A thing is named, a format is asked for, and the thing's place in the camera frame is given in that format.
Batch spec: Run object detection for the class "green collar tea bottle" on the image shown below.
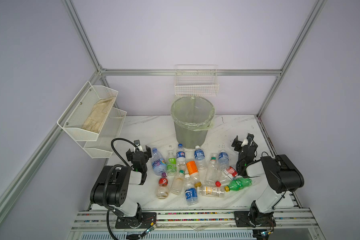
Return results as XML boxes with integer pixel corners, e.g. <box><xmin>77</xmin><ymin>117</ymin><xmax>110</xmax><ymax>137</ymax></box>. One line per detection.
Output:
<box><xmin>205</xmin><ymin>153</ymin><xmax>218</xmax><ymax>186</ymax></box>

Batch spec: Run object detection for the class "yellow cap clear bottle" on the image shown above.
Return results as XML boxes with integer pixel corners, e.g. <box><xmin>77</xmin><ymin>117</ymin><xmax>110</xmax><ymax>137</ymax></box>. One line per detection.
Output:
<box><xmin>197</xmin><ymin>185</ymin><xmax>225</xmax><ymax>198</ymax></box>

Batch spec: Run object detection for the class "blue label water bottle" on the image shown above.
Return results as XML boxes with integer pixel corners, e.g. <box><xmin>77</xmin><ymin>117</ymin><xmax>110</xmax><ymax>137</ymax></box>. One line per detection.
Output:
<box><xmin>194</xmin><ymin>146</ymin><xmax>207</xmax><ymax>171</ymax></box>

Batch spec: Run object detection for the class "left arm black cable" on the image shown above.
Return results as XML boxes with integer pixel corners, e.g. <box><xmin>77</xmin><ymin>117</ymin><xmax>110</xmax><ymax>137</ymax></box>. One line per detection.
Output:
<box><xmin>110</xmin><ymin>137</ymin><xmax>137</xmax><ymax>167</ymax></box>

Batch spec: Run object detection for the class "white wire wall basket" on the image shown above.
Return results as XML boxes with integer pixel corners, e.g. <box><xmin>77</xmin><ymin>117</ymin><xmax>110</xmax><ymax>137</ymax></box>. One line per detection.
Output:
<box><xmin>175</xmin><ymin>65</ymin><xmax>220</xmax><ymax>97</ymax></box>

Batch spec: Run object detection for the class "grey mesh waste bin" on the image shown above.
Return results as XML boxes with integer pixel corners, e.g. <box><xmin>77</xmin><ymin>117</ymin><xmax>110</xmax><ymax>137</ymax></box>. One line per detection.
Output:
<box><xmin>171</xmin><ymin>97</ymin><xmax>216</xmax><ymax>149</ymax></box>

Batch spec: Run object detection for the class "small blue label bottle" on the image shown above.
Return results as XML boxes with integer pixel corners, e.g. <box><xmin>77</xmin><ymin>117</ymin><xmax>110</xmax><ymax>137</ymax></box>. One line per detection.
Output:
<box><xmin>218</xmin><ymin>150</ymin><xmax>230</xmax><ymax>171</ymax></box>

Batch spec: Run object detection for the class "white mesh shelf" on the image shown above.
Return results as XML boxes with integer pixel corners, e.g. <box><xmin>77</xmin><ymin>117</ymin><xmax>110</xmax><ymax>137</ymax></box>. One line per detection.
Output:
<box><xmin>84</xmin><ymin>108</ymin><xmax>127</xmax><ymax>159</ymax></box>
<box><xmin>57</xmin><ymin>82</ymin><xmax>118</xmax><ymax>142</ymax></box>

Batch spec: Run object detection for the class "pepsi blue label bottle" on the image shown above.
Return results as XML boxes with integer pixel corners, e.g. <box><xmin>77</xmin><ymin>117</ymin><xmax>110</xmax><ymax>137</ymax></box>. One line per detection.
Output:
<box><xmin>176</xmin><ymin>144</ymin><xmax>186</xmax><ymax>167</ymax></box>

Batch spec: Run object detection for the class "green lime label bottle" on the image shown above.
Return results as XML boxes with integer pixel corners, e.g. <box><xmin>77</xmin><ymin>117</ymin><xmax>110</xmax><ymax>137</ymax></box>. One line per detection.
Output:
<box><xmin>167</xmin><ymin>150</ymin><xmax>177</xmax><ymax>176</ymax></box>

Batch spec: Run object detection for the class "large blue label bottle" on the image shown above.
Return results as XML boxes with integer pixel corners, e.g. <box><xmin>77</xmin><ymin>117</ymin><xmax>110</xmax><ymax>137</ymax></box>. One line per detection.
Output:
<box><xmin>151</xmin><ymin>148</ymin><xmax>167</xmax><ymax>176</ymax></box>

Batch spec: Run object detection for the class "upper white mesh shelf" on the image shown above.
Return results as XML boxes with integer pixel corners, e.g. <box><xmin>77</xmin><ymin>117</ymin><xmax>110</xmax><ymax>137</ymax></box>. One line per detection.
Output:
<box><xmin>57</xmin><ymin>82</ymin><xmax>118</xmax><ymax>142</ymax></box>

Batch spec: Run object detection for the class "green soda bottle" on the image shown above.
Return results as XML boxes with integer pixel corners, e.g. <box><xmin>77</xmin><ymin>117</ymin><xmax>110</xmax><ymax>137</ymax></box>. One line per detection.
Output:
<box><xmin>224</xmin><ymin>178</ymin><xmax>252</xmax><ymax>192</ymax></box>

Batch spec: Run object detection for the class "green cap clear bottle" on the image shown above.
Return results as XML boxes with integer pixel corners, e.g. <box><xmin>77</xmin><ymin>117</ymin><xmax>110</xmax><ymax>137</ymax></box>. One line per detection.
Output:
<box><xmin>171</xmin><ymin>170</ymin><xmax>186</xmax><ymax>195</ymax></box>

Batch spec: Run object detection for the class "red cap crushed bottle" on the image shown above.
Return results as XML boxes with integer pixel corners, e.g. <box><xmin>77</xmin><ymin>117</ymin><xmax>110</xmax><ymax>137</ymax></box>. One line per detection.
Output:
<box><xmin>215</xmin><ymin>166</ymin><xmax>238</xmax><ymax>187</ymax></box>

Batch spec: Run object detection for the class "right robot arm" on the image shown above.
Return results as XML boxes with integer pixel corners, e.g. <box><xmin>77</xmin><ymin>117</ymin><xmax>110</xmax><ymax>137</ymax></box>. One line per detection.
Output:
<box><xmin>232</xmin><ymin>134</ymin><xmax>305</xmax><ymax>228</ymax></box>

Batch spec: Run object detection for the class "green plastic bin liner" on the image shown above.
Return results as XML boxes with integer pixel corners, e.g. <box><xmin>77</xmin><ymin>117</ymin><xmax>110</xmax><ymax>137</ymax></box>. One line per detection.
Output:
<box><xmin>171</xmin><ymin>97</ymin><xmax>216</xmax><ymax>131</ymax></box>

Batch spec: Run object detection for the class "beige cloth in shelf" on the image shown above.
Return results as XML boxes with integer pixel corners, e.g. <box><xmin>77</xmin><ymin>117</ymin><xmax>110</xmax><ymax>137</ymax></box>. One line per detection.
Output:
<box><xmin>82</xmin><ymin>97</ymin><xmax>116</xmax><ymax>134</ymax></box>

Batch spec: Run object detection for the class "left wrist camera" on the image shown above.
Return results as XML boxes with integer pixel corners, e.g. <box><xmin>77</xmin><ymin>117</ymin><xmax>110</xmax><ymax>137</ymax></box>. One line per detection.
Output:
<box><xmin>134</xmin><ymin>140</ymin><xmax>144</xmax><ymax>153</ymax></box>

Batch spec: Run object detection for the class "aluminium front rail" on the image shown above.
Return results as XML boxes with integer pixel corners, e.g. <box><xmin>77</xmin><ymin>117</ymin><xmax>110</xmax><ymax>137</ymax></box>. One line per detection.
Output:
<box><xmin>68</xmin><ymin>208</ymin><xmax>325</xmax><ymax>240</ymax></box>

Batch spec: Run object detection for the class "blue label front bottle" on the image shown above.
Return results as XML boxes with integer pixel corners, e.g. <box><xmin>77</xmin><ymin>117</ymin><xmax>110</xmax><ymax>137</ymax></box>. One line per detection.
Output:
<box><xmin>184</xmin><ymin>174</ymin><xmax>198</xmax><ymax>206</ymax></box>

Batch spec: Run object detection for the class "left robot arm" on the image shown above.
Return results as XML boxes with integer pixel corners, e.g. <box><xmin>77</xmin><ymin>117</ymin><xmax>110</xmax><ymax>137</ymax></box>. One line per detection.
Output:
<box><xmin>90</xmin><ymin>146</ymin><xmax>157</xmax><ymax>229</ymax></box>

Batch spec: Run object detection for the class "lower white mesh shelf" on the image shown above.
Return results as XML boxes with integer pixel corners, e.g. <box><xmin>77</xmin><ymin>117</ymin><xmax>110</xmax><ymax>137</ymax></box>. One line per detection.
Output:
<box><xmin>84</xmin><ymin>108</ymin><xmax>127</xmax><ymax>159</ymax></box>

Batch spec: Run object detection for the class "orange label bottle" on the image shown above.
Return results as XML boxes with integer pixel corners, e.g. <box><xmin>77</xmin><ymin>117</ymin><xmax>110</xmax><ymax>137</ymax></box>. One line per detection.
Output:
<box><xmin>186</xmin><ymin>160</ymin><xmax>200</xmax><ymax>183</ymax></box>

